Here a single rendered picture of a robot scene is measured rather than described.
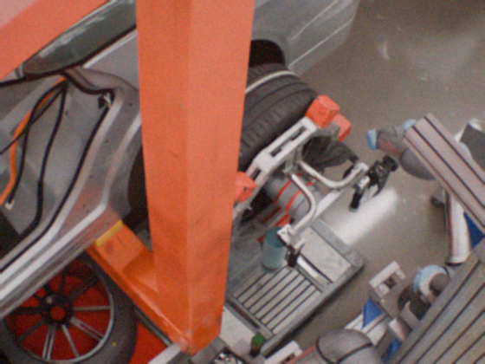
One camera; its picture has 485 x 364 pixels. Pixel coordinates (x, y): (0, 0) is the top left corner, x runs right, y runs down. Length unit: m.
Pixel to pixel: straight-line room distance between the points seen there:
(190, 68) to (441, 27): 3.47
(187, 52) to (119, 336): 1.88
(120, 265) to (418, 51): 2.31
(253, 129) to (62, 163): 0.68
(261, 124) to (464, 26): 2.40
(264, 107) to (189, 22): 1.47
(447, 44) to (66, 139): 2.57
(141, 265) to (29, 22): 2.03
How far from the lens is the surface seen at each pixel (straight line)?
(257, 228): 3.24
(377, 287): 3.07
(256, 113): 2.83
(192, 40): 1.45
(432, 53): 4.72
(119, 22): 2.33
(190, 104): 1.61
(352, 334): 2.24
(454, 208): 2.81
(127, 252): 3.14
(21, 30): 1.13
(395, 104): 4.42
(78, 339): 3.46
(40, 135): 3.03
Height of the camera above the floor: 3.54
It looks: 61 degrees down
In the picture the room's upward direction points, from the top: 7 degrees clockwise
